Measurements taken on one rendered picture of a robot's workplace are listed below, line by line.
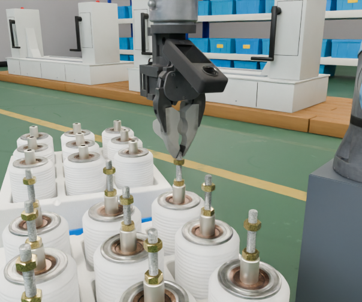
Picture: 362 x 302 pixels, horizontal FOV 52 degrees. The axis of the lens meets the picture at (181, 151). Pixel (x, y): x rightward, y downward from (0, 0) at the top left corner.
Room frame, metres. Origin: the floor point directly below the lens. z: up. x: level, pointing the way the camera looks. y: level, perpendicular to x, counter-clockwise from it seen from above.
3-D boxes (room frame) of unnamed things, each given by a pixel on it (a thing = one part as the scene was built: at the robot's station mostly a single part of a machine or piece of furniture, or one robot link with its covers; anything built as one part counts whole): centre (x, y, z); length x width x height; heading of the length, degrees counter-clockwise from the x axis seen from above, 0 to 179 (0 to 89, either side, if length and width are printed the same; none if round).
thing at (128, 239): (0.45, 0.07, 0.26); 0.02 x 0.02 x 0.03
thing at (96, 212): (0.56, 0.11, 0.25); 0.08 x 0.08 x 0.01
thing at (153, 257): (0.34, 0.03, 0.30); 0.01 x 0.01 x 0.08
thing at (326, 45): (5.05, -1.79, 0.36); 0.50 x 0.38 x 0.21; 139
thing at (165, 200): (0.60, 0.00, 0.25); 0.08 x 0.08 x 0.01
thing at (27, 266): (0.29, 0.14, 0.33); 0.02 x 0.02 x 0.01; 12
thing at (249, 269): (0.38, -0.08, 0.26); 0.02 x 0.02 x 0.03
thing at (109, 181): (0.56, 0.11, 0.30); 0.01 x 0.01 x 0.08
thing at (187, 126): (0.63, 0.00, 0.38); 0.06 x 0.03 x 0.09; 34
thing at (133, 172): (0.88, 0.12, 0.16); 0.10 x 0.10 x 0.18
